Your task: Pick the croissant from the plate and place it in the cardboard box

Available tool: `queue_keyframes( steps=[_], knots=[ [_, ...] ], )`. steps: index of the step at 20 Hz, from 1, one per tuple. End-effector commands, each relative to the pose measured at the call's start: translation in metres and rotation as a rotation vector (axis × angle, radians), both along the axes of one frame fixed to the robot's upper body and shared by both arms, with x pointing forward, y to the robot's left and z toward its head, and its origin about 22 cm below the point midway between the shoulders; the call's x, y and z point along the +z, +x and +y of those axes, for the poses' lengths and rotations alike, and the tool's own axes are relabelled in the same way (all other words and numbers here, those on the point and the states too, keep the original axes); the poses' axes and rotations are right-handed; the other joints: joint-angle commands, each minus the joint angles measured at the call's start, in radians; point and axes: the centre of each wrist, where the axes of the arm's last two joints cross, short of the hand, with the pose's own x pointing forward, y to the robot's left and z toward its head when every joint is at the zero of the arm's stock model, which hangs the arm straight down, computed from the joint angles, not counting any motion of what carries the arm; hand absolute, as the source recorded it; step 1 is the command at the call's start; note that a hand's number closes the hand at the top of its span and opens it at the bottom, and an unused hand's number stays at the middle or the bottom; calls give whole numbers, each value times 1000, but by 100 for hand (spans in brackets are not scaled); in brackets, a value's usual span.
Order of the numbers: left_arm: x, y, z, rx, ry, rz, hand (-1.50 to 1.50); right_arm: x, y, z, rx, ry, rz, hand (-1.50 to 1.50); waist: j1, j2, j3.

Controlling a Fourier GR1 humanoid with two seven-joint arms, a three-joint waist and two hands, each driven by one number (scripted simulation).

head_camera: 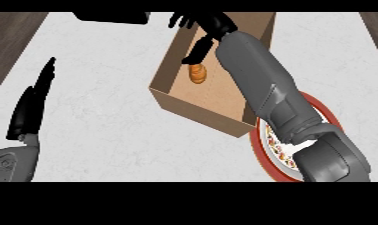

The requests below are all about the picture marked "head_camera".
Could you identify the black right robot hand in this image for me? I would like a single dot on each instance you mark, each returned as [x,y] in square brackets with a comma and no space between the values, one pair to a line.
[214,24]

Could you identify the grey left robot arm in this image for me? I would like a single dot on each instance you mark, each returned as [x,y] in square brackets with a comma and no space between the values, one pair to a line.
[18,160]

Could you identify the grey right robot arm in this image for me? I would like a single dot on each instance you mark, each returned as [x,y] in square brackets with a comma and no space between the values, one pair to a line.
[267,85]

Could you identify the dark wooden cabinet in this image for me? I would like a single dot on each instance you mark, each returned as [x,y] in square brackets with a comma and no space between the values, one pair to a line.
[13,35]

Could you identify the red-rimmed patterned plate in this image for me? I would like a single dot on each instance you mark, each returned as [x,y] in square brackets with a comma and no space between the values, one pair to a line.
[260,149]

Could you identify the dark wooden panel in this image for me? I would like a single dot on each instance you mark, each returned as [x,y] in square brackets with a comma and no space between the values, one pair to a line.
[372,25]

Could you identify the brown cardboard box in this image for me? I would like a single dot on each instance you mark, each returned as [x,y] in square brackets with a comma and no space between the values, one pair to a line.
[196,102]

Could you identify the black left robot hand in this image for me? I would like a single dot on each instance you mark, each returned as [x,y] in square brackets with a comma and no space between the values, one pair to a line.
[36,97]

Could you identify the black appliance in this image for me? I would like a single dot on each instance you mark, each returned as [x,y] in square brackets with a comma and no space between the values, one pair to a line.
[112,17]

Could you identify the golden croissant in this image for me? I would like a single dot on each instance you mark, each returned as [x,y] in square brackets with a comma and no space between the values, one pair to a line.
[198,73]

